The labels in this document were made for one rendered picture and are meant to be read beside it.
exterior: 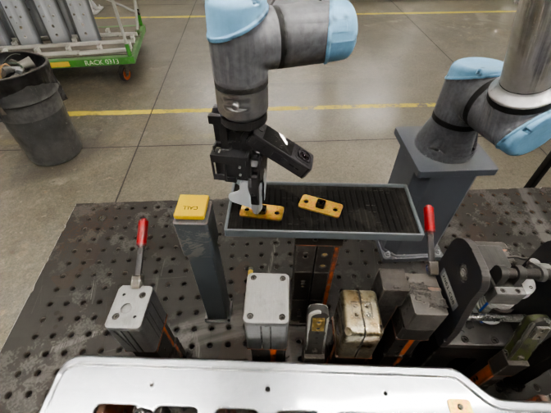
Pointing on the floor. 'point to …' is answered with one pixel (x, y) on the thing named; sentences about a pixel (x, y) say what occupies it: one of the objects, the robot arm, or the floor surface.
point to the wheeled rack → (110, 46)
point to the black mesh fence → (539, 172)
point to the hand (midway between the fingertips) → (261, 205)
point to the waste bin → (36, 108)
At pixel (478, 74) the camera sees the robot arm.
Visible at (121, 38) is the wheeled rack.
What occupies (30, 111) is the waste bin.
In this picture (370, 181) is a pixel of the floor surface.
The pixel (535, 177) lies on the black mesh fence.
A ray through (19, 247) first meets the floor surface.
